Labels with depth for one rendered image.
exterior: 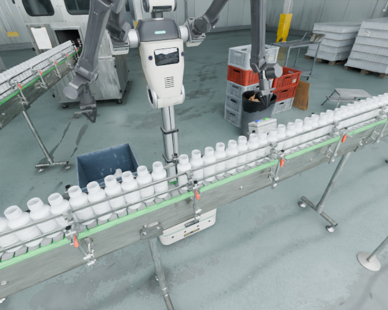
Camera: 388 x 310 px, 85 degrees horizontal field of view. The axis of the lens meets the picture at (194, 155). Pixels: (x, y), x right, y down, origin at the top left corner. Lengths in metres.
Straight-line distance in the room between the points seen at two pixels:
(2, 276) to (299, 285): 1.71
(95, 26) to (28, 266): 0.86
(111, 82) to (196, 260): 3.54
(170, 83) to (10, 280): 1.13
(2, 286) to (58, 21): 3.91
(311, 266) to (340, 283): 0.20
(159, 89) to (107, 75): 3.16
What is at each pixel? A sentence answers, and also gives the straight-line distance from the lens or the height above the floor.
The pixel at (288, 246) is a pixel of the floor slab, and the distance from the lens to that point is 2.08.
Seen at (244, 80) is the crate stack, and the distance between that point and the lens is 3.22.
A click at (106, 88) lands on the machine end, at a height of 0.33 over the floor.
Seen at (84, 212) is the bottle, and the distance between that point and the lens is 0.88.
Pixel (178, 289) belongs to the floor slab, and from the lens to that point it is 1.81.
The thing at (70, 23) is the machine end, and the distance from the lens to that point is 4.43.
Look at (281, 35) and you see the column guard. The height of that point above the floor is 0.33.
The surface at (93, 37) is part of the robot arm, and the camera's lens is 0.91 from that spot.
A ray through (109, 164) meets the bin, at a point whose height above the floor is 0.83.
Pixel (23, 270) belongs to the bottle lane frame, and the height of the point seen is 0.93.
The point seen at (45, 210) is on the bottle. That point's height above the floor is 1.13.
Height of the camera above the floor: 1.68
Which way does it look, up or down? 37 degrees down
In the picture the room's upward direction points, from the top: 1 degrees counter-clockwise
